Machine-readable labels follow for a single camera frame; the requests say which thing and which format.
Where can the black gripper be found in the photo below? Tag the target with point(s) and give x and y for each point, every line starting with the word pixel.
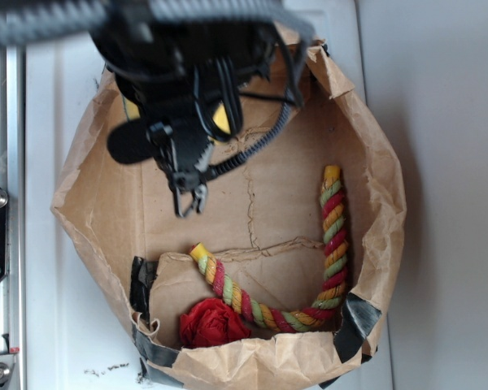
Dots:
pixel 184 150

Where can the yellow green sponge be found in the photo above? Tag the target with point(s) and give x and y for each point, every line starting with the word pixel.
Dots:
pixel 220 118

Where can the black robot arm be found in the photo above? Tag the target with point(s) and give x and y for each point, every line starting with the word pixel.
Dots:
pixel 185 78

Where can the brown paper bag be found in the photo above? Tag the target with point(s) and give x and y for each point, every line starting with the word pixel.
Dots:
pixel 262 220

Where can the red crumpled cloth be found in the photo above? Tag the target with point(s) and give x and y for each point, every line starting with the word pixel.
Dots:
pixel 211 323

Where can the red yellow green rope toy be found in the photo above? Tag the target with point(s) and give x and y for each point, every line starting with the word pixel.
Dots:
pixel 323 308

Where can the aluminium frame rail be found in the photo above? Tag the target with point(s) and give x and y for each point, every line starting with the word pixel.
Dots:
pixel 12 311

